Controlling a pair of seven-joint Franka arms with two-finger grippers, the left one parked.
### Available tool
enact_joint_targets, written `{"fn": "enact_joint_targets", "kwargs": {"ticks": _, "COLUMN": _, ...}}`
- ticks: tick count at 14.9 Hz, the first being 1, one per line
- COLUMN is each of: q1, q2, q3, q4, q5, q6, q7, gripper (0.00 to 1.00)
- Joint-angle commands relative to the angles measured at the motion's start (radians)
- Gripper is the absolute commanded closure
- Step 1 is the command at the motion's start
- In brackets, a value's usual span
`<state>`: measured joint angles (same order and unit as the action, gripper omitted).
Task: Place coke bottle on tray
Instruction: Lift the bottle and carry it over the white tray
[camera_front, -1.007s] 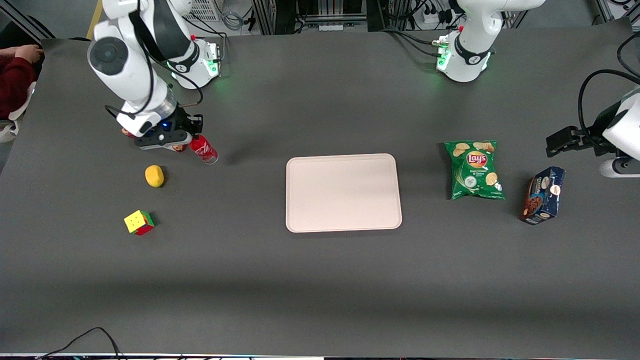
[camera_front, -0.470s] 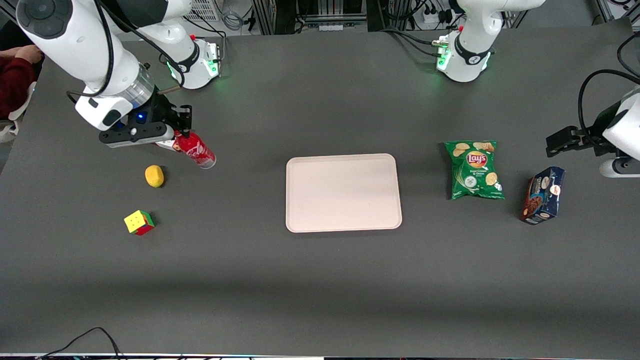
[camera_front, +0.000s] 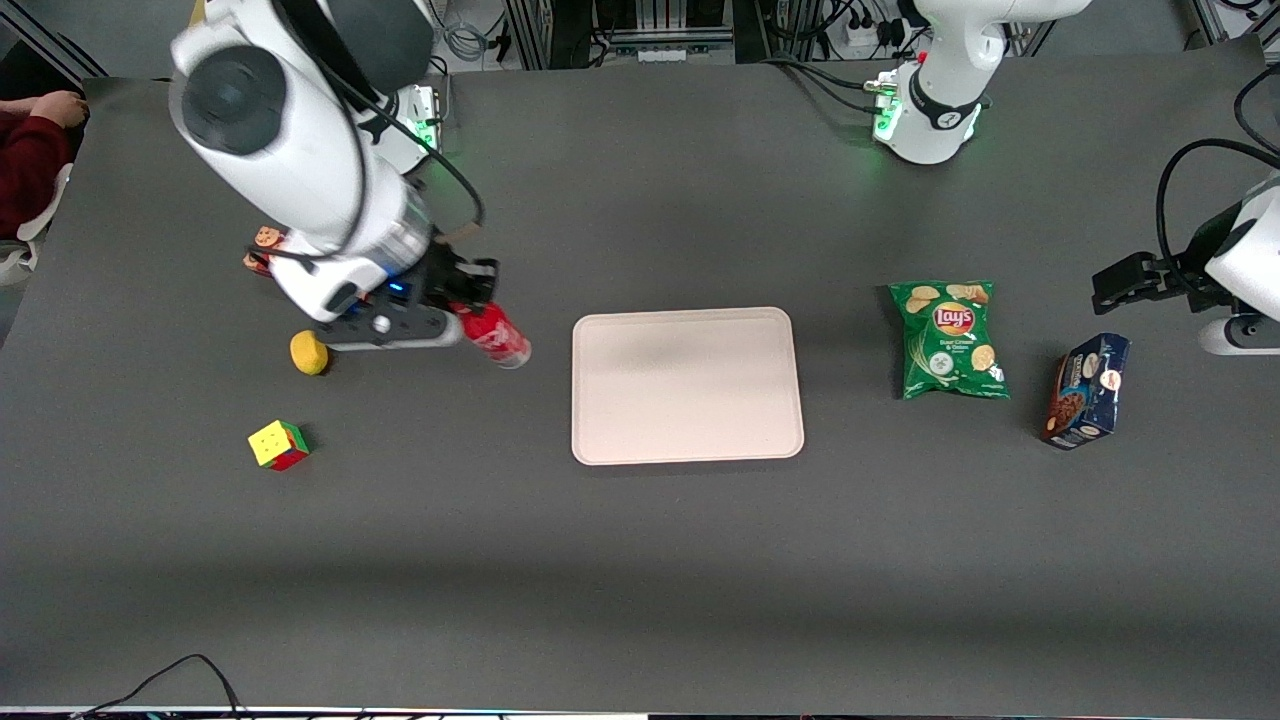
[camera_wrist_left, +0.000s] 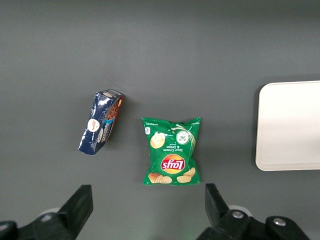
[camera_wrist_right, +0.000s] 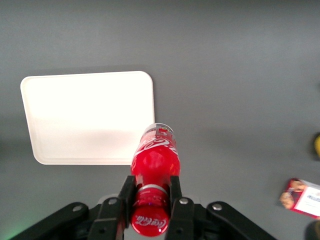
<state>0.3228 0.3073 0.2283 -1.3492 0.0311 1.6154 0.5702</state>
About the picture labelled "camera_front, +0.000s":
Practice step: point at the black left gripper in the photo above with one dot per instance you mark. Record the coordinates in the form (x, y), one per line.
(1163, 275)

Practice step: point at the white chair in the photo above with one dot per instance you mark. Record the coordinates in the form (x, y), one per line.
(25, 245)

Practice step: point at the yellow lemon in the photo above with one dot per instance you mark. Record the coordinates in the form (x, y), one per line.
(306, 354)

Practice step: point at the red cookie box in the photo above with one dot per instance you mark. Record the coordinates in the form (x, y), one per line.
(262, 250)

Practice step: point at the red coke bottle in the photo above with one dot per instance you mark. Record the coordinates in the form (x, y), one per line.
(495, 335)

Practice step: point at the bystander bare hand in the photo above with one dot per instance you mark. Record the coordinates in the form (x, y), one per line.
(60, 107)

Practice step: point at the green Lay's chips bag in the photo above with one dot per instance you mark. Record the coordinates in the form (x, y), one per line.
(950, 340)

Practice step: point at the white power strip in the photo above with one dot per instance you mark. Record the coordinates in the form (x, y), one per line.
(868, 32)

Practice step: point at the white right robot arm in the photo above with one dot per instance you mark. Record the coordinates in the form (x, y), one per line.
(290, 130)

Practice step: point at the colourful puzzle cube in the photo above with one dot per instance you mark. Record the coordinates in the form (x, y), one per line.
(277, 444)

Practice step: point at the beige plastic tray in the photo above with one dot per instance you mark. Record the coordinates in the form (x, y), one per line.
(686, 385)

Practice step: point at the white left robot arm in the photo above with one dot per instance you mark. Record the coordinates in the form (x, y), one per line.
(935, 110)

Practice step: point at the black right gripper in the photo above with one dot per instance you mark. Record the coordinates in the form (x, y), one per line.
(446, 276)

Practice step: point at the dark blue cookie box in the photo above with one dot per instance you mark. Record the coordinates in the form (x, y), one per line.
(1088, 390)

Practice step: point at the red sleeved forearm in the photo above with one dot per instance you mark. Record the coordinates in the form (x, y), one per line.
(30, 170)

